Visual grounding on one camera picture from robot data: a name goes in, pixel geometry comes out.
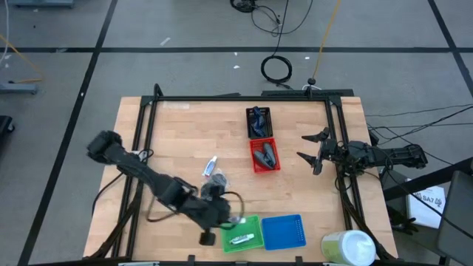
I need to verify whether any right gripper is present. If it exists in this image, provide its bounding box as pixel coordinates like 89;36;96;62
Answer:
296;127;347;176

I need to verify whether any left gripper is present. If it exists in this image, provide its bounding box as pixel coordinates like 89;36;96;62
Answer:
183;194;239;248

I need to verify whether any grey deodorant stick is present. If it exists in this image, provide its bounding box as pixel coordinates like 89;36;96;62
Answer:
253;149;273;171
262;142;278;168

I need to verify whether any black pad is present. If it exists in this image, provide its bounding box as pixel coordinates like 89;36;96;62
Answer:
206;169;230;190

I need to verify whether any green plastic basket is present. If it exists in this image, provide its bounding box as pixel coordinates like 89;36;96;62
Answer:
220;215;265;254

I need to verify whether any black plastic basket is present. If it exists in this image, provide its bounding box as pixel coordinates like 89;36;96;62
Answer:
245;106;274;140

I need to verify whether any red plastic basket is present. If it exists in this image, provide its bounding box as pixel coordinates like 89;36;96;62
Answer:
249;137;282;174

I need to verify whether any black flat strip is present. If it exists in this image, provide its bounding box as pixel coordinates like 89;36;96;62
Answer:
261;89;355;98

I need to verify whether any blue plastic basket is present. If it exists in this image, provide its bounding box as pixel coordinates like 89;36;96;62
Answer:
261;214;307;251

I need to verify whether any wipes canister white lid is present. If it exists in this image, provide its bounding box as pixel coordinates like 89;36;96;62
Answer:
320;229;377;266

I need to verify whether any black slanted beam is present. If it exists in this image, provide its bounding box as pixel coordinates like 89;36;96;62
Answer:
382;157;473;202

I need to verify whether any clear tape strip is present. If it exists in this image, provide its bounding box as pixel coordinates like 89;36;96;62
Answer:
162;102;191;111

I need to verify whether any white printed cardboard box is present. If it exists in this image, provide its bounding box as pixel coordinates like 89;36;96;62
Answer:
405;178;447;230

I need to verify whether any grey chair panel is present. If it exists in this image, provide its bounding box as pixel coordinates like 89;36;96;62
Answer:
437;170;473;265

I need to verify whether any black floor object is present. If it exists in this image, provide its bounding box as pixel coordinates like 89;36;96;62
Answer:
0;115;16;136

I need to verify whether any grey metal floor base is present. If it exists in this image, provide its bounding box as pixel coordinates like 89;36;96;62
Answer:
0;81;40;95

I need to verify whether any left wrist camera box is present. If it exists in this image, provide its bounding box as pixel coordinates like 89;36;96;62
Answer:
201;183;223;197

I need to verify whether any coiled black cable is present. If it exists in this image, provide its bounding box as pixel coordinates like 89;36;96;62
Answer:
260;0;294;85

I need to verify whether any black metal table frame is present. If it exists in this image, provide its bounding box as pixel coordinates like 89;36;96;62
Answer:
88;83;398;264

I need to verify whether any long yellow cable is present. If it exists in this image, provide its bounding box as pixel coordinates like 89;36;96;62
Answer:
312;0;343;81

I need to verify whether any black cable tangle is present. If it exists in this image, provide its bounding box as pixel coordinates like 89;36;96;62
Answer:
229;0;315;38

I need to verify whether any short yellow cable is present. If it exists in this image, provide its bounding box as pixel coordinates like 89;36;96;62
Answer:
0;34;44;84

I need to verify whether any blue-grey floor rail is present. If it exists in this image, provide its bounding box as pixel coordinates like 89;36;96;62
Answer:
7;0;77;8

